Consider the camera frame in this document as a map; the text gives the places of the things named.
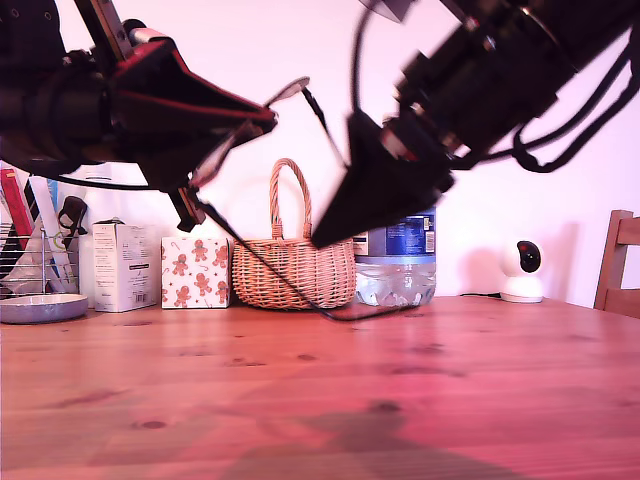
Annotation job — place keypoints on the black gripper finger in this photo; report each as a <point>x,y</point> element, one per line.
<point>165,145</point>
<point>165,80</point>

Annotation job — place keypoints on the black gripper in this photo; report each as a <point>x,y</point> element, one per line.
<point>480,85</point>

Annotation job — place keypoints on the black thin-framed glasses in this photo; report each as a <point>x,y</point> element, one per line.
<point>290,91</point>

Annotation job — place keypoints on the large clear water bottle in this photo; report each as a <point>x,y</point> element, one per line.
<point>395,280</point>

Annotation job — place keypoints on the white slim bottle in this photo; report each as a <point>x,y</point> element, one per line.
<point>102,205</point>

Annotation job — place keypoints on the small black clip object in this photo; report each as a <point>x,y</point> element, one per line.
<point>72,210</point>

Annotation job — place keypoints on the blue tube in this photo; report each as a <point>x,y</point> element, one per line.
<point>54,195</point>

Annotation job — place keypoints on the gingerbread print box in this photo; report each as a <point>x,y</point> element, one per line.
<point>195,280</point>

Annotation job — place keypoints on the white printed carton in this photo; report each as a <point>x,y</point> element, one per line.
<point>125,280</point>

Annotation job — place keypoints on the red flat packet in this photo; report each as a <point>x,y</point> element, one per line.
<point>15,210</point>

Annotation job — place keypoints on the lilac grey shallow bowl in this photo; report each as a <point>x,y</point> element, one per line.
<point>40,310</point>

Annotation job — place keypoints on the brown wooden chair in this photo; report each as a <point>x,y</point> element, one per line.
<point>617,300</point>

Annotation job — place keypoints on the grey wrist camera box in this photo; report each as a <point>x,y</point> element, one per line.
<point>392,7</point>
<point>147,35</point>

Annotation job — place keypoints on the small white round camera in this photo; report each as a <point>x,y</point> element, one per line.
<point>522,292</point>

